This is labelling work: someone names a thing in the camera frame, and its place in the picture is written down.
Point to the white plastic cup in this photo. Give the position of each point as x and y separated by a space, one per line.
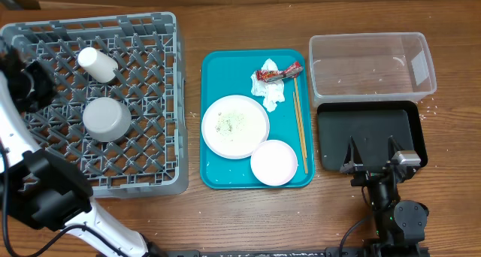
99 65

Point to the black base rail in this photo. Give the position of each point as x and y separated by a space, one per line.
327 252

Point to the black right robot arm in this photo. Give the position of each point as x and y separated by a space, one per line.
400 225

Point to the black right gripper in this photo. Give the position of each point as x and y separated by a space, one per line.
366 173

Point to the teal plastic tray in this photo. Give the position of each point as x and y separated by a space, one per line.
228 72

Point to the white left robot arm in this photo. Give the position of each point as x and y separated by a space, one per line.
42 190

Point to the white napkin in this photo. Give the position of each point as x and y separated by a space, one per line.
272 93

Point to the red snack wrapper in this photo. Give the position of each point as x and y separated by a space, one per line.
270 76

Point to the clear plastic bin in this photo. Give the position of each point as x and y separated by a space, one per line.
384 66

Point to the small pink plate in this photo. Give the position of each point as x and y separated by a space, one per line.
274 163

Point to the grey dishwasher rack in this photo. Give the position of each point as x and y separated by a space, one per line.
151 158

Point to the grey metal bowl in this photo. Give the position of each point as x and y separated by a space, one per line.
106 119

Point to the black tray bin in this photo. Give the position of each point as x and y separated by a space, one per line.
369 125

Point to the white plate with rice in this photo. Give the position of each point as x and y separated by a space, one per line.
233 126

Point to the wooden chopstick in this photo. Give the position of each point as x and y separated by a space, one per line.
304 160
300 119

